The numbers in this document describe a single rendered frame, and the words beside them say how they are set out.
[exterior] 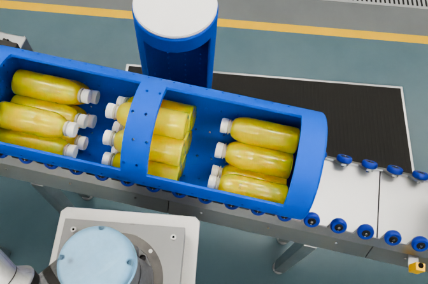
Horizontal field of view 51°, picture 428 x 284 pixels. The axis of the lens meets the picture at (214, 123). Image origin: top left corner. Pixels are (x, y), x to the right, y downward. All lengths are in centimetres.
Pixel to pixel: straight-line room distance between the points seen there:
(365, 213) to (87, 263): 87
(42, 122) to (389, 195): 99
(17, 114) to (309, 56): 190
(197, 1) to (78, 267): 101
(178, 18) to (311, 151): 66
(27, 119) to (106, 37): 161
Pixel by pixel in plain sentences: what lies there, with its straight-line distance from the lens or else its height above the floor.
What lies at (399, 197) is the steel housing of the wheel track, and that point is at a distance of 143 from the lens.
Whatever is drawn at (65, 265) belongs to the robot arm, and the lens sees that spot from 75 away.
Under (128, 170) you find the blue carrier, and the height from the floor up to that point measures 114.
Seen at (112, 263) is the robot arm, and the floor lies 144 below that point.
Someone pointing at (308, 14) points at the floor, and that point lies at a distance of 294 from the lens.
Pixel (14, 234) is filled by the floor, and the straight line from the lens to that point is 237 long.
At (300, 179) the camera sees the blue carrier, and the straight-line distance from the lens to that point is 105.
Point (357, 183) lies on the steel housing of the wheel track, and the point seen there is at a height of 93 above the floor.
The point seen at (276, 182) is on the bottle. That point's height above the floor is 104.
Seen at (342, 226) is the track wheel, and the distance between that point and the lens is 130.
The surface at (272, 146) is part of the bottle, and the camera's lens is 116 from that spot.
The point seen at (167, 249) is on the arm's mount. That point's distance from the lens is 97.
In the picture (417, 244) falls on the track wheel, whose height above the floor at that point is 97.
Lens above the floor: 217
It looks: 63 degrees down
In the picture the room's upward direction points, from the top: 6 degrees clockwise
